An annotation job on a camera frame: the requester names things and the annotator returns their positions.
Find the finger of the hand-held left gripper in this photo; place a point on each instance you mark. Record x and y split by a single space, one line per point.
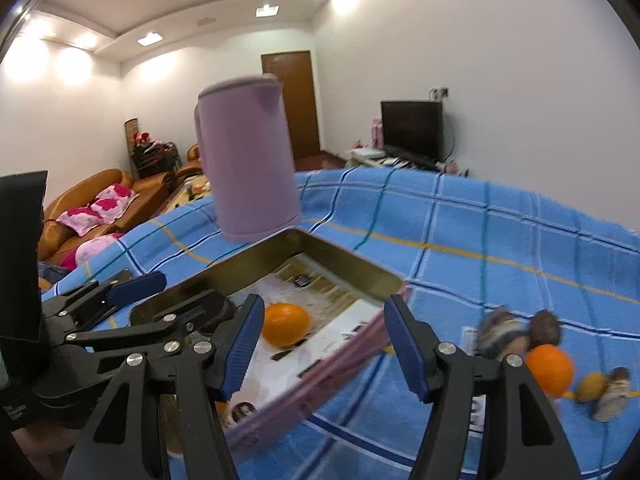
165 322
137 285

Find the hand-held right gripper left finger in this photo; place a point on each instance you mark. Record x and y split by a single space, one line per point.
245 345

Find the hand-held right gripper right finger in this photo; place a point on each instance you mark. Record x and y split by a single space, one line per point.
407 350

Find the pink metal tin box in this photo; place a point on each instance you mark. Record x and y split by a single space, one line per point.
345 260

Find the small yellow longan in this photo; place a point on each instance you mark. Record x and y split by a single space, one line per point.
591 386

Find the pink floral pillow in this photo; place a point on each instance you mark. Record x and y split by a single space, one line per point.
97 207
92 250

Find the printed paper card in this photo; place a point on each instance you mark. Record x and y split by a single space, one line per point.
310 360

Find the brown leather sofa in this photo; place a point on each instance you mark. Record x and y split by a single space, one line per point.
100 182

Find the coffee table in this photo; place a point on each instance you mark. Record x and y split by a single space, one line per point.
192 190

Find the black rack with clothes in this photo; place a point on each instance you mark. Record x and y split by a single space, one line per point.
155 157

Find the blue checked blanket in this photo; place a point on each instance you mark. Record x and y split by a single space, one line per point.
475 230

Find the purple electric kettle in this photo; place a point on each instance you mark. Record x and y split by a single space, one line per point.
245 160

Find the white television stand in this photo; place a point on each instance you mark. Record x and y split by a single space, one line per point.
400 162

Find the flat white box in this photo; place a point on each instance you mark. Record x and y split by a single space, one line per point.
367 152

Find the black television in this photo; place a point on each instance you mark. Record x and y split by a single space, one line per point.
412 130

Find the brown wooden door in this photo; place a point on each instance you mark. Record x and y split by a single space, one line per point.
295 105

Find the square ceiling light panel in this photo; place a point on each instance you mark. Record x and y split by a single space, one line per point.
267 10
149 38

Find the ceiling air vent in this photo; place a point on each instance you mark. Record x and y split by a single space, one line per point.
206 21

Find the white wall socket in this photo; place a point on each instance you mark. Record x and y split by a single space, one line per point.
440 93

